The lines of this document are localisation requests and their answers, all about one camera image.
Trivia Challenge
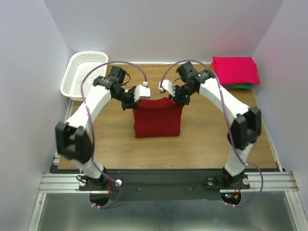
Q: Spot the dark red t shirt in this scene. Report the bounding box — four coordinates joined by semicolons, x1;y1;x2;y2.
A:
133;97;183;138

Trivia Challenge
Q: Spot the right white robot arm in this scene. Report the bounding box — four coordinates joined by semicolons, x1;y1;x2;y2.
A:
159;60;261;188

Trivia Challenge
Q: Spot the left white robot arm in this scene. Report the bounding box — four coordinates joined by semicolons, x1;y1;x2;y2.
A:
55;66;151;190

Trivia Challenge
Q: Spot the folded pink t shirt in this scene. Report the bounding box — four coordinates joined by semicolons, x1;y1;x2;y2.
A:
212;56;260;86

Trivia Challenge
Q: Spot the white perforated plastic basket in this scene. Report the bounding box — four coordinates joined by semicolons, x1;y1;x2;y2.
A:
60;51;108;101

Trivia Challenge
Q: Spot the folded green t shirt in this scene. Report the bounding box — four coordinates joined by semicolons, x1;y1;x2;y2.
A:
224;84;253;90

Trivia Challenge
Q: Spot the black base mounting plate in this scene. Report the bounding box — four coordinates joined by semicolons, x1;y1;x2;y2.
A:
76;169;250;207

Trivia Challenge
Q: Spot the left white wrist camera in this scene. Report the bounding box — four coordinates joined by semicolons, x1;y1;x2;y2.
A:
134;81;151;102

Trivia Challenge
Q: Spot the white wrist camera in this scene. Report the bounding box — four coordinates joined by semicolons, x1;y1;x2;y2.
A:
158;79;175;97
134;81;151;102

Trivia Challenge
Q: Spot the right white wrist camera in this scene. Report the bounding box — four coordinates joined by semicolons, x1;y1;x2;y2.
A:
158;79;175;97

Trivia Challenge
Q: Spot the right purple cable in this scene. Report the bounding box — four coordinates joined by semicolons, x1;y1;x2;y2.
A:
160;60;263;208

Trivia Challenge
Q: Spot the purple cable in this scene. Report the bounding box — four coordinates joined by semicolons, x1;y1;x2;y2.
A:
160;60;263;208
81;61;149;209

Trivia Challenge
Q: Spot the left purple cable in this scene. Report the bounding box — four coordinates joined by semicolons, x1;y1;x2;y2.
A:
81;61;149;209

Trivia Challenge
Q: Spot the aluminium frame rail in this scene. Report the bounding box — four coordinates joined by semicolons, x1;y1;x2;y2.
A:
38;172;299;193

